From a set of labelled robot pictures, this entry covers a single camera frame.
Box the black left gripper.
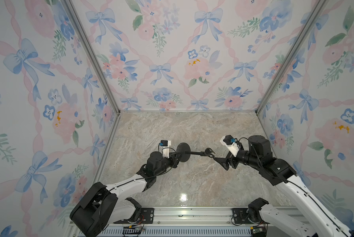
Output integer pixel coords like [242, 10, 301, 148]
[154, 151, 183, 177]

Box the black microphone clip holder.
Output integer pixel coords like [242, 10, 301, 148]
[204, 148, 215, 158]

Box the aluminium left corner post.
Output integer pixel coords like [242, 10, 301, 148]
[61, 0, 120, 116]

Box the black round microphone stand base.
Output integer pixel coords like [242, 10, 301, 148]
[177, 143, 191, 163]

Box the aluminium mounting rail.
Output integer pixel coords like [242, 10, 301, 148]
[64, 205, 324, 237]

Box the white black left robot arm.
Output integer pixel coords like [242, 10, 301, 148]
[69, 149, 182, 237]

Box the black microphone stand pole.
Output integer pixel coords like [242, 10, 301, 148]
[189, 151, 206, 157]

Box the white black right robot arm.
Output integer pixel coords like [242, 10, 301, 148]
[215, 135, 354, 237]

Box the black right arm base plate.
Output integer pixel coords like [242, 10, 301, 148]
[231, 198, 269, 226]

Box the aluminium corner post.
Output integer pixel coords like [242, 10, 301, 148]
[255, 0, 328, 116]
[61, 0, 120, 116]

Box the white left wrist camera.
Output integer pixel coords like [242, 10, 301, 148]
[158, 140, 172, 158]

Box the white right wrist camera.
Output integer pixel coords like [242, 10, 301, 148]
[220, 135, 241, 157]

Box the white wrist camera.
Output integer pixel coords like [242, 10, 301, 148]
[158, 140, 172, 158]
[220, 135, 241, 157]

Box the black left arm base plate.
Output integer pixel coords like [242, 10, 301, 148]
[115, 207, 155, 225]

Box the aluminium right corner post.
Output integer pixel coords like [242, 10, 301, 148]
[255, 0, 328, 116]

